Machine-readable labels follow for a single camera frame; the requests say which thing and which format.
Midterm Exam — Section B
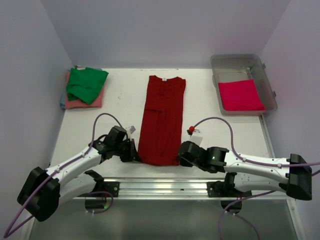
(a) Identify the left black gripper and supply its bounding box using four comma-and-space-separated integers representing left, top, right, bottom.
113, 138, 142, 162

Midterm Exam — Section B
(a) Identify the dark red t-shirt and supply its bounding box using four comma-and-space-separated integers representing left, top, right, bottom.
138, 75, 186, 167

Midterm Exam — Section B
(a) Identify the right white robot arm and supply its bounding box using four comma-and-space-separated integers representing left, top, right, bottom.
178, 141, 312, 201

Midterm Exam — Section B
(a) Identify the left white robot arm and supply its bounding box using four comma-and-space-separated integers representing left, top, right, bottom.
17, 125, 141, 222

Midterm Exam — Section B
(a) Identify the folded salmon pink t-shirt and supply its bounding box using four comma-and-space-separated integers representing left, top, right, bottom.
65, 71, 105, 110

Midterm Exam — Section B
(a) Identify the green t-shirt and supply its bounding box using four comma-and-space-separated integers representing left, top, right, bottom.
66, 67, 109, 105

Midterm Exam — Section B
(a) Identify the folded light blue t-shirt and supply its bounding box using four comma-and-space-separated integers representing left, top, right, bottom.
59, 92, 66, 110

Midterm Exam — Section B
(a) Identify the magenta folded t-shirt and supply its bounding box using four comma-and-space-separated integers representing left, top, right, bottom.
218, 79, 266, 112

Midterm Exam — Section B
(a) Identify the clear plastic storage bin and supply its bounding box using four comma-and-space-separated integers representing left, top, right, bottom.
210, 54, 278, 116

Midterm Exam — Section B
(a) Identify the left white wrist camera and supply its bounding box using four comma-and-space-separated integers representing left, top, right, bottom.
125, 125, 136, 135

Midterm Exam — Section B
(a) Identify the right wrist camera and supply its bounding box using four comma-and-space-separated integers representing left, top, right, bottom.
189, 129, 203, 146

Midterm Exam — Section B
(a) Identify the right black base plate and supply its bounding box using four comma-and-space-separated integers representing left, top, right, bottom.
206, 180, 252, 198

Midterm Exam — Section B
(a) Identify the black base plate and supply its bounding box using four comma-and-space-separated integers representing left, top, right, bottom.
93, 181, 120, 198
206, 180, 252, 198

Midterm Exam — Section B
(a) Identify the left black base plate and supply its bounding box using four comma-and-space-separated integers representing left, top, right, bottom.
93, 181, 120, 198

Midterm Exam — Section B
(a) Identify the aluminium mounting rail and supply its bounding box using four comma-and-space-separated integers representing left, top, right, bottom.
104, 177, 240, 200

